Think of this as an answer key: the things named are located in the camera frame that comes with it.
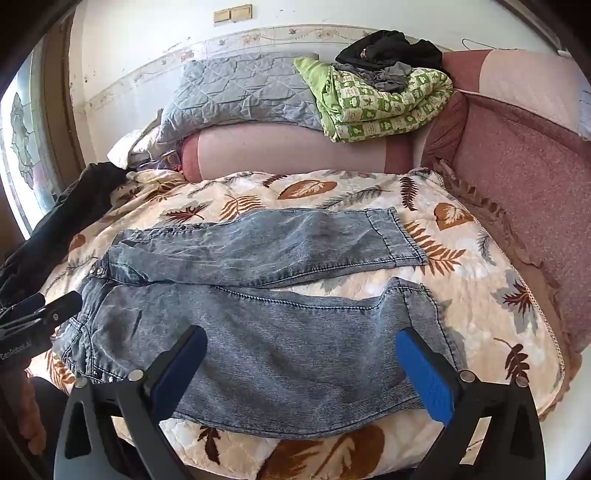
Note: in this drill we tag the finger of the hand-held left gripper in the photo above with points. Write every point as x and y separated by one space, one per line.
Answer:
23 316
64 308

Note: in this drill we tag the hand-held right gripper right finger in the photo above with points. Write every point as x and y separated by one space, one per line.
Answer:
427 381

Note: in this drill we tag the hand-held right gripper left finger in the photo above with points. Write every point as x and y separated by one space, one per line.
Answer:
182 374

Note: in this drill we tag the grey-blue denim pants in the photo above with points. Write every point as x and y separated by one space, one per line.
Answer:
277 341

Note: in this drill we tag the person's left forearm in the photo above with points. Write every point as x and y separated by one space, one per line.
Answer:
31 410

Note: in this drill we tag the black jacket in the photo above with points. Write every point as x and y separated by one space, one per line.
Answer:
60 217

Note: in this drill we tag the wooden stained glass door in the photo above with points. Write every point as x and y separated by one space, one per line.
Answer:
32 138

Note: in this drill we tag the white pillow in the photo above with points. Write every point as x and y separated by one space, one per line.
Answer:
127 145

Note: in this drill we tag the purple patterned cloth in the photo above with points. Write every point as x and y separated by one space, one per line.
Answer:
168 159

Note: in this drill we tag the leaf-printed cream blanket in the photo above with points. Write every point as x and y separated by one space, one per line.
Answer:
332 194

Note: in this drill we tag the pink padded bed surround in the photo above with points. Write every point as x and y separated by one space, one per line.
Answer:
521 175

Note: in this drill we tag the pink bolster cushion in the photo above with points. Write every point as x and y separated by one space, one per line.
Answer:
286 150

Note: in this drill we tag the green printed blanket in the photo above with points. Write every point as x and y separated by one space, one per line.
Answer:
388 108

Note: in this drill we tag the grey quilted blanket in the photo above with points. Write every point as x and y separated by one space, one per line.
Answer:
240 87

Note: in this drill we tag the grey garment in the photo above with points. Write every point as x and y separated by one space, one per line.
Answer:
390 76

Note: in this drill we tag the black clothes pile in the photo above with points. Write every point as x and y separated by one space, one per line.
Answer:
388 48

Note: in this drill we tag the beige wall switch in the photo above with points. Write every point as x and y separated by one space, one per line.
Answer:
221 15
241 12

